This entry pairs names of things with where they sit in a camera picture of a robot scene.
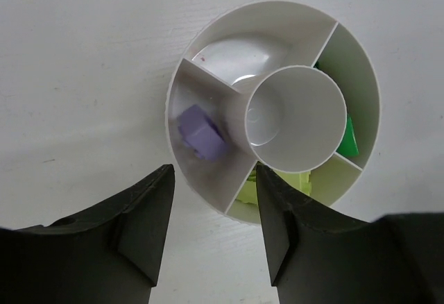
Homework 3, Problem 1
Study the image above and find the lime lego brick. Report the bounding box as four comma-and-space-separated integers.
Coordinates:
235, 169, 313, 209

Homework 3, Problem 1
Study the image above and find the purple small square lego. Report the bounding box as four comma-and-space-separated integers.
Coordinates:
178, 105, 228, 161

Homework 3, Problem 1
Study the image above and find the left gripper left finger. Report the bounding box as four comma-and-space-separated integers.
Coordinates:
1, 164, 176, 303

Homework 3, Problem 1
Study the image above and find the white round divided container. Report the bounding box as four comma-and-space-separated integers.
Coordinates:
165, 0, 381, 224

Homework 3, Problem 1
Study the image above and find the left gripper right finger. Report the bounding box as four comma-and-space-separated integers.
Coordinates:
256, 165, 443, 303

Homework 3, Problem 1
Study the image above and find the dark green lego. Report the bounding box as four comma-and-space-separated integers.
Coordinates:
336, 115, 359, 157

